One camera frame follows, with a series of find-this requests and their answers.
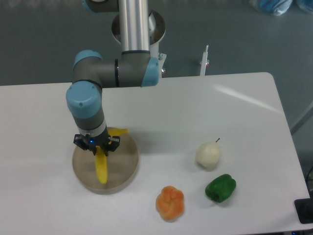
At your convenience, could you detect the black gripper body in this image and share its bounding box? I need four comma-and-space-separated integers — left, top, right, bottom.
82, 131, 110, 151

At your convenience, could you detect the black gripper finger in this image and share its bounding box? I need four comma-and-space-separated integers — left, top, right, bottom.
104, 136, 120, 156
73, 134, 96, 155

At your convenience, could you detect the yellow banana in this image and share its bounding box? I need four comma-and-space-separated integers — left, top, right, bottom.
95, 128, 129, 185

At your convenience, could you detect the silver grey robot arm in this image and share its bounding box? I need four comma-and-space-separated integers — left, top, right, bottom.
66, 0, 159, 154

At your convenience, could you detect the beige round plate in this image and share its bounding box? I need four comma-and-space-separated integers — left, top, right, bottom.
72, 127, 139, 194

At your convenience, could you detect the orange knotted bread roll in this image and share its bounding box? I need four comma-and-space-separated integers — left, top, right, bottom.
156, 186, 185, 222

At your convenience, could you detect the white pear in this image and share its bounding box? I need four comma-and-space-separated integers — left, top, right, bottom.
195, 138, 221, 170

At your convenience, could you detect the green bell pepper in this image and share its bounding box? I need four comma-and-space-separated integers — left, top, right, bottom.
205, 174, 237, 203

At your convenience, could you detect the white upright bar right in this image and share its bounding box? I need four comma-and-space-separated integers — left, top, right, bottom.
200, 45, 209, 76

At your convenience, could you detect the black device at edge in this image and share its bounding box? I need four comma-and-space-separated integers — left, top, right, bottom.
294, 198, 313, 224

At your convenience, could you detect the blue plastic bag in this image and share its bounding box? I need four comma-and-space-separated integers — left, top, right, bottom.
248, 0, 292, 16

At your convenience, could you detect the clear plastic bag corner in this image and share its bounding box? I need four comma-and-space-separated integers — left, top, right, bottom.
296, 0, 313, 14

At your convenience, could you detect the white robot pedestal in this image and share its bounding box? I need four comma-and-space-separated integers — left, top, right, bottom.
111, 10, 167, 78

